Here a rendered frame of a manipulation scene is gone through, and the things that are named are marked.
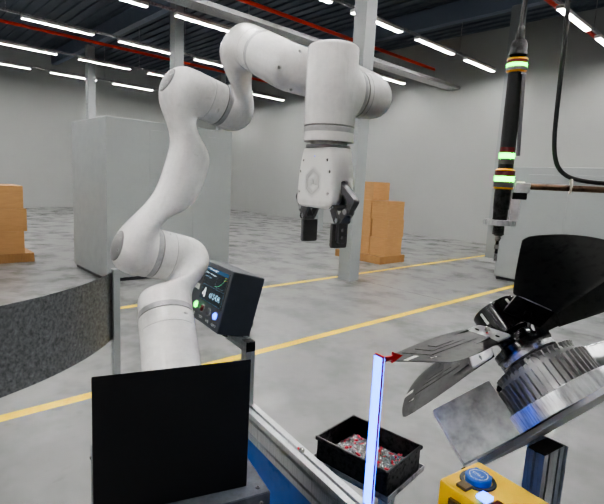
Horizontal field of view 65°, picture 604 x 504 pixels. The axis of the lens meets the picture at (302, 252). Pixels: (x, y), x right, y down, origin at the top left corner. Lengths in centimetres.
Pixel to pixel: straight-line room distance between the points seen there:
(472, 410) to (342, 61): 82
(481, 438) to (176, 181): 90
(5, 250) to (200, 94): 784
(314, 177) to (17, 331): 184
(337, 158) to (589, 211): 776
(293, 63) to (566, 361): 84
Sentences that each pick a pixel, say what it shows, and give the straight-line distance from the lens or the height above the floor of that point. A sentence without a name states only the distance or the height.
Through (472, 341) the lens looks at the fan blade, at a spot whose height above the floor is 118.
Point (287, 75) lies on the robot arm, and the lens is 92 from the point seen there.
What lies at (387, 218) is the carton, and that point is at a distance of 935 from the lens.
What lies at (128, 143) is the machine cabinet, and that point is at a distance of 704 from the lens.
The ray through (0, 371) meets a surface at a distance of 242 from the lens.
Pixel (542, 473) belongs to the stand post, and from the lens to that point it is 137.
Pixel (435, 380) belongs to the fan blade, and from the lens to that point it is 137.
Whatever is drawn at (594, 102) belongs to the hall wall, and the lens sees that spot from 1398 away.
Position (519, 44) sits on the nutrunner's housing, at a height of 184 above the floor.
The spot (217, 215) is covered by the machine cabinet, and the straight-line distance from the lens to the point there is 772.
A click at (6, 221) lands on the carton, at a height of 67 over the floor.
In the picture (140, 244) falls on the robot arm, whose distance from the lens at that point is 112.
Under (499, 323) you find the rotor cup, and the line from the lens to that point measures 125.
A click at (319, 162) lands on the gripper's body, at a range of 78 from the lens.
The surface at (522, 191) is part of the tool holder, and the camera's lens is 117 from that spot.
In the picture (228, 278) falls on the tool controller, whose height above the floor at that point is 123.
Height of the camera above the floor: 152
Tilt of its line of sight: 8 degrees down
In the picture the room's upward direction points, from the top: 3 degrees clockwise
